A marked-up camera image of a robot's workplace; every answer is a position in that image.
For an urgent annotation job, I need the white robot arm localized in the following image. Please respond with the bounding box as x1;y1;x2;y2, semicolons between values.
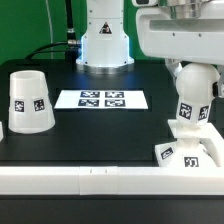
77;0;224;98

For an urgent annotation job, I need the white lamp base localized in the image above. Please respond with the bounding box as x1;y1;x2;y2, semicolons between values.
155;119;219;168

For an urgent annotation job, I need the white front rail bar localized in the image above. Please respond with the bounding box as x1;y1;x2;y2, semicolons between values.
0;166;224;196

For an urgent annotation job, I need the white right rail bar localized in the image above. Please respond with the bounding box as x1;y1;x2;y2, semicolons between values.
201;134;224;167

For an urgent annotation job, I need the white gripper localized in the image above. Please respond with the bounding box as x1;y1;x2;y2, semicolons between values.
136;6;224;98

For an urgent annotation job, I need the white lamp shade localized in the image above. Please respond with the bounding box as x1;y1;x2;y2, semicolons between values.
8;70;55;134

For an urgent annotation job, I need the white lamp bulb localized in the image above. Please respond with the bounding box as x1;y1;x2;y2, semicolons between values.
176;63;220;128

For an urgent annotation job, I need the white marker sheet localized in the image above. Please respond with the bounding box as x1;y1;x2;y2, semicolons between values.
54;90;148;109

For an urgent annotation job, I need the white rail bar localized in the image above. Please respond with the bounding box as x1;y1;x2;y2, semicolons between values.
0;166;224;196
201;134;224;167

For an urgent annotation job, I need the black cable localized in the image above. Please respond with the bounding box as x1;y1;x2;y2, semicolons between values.
24;40;82;60

